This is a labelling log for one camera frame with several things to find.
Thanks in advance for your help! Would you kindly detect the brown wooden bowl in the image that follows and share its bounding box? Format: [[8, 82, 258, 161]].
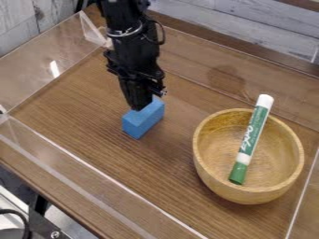
[[192, 108, 306, 204]]

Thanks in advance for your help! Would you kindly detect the clear acrylic corner bracket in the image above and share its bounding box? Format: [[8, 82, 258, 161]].
[[79, 11, 112, 49]]

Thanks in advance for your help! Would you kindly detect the black cable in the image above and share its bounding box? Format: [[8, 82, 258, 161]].
[[0, 208, 32, 239]]

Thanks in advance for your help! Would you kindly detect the black metal table bracket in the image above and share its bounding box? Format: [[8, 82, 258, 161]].
[[28, 211, 72, 239]]

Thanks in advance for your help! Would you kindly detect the blue foam block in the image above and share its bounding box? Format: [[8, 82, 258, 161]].
[[122, 97, 164, 139]]

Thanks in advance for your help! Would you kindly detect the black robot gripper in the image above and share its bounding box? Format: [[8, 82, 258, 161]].
[[104, 26, 166, 111]]

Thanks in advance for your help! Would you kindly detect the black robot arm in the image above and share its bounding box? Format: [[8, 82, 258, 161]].
[[98, 0, 166, 111]]

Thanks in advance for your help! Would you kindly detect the green dry erase marker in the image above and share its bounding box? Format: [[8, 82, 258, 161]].
[[228, 94, 274, 185]]

